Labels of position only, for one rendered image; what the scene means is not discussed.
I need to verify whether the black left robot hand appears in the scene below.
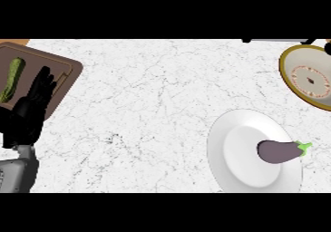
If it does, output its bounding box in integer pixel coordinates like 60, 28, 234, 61
0, 65, 58, 150

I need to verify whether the white plate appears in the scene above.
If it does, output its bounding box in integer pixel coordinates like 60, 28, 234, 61
207, 109, 305, 193

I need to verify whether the white bowl with gold rim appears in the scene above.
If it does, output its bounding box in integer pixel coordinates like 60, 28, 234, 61
280, 43, 331, 113

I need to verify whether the green cucumber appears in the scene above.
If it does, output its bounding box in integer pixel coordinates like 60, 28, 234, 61
0, 57, 27, 103

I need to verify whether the brown cutting board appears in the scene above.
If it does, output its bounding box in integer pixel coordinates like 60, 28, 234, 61
0, 41, 85, 121

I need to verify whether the tan wooden object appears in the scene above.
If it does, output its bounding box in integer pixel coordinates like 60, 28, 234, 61
0, 39, 31, 48

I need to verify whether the purple eggplant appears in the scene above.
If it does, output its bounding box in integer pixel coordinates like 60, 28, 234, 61
256, 140, 313, 165

